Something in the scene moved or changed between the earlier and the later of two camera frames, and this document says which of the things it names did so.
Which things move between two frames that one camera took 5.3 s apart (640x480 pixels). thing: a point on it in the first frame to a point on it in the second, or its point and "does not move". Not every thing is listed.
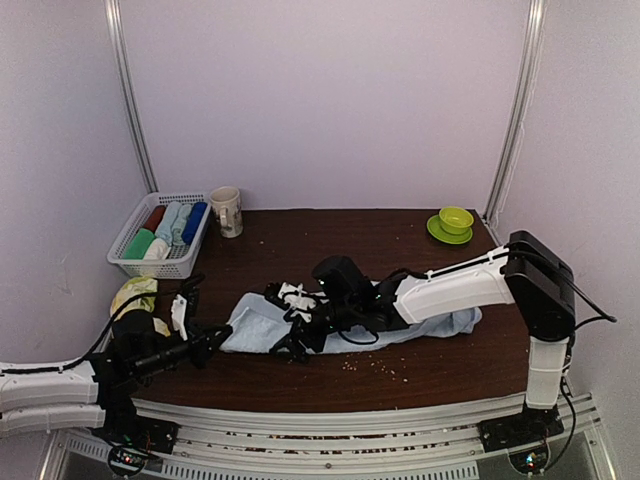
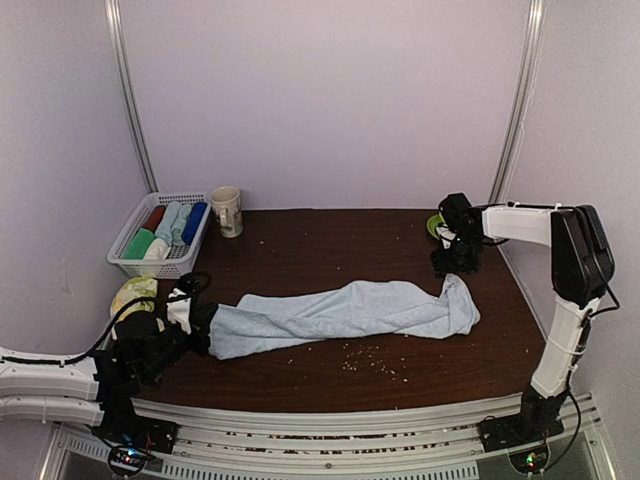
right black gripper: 292,341 to 443,264
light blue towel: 260,323 does not move
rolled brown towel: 155,218 does not move
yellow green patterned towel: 135,286 does not move
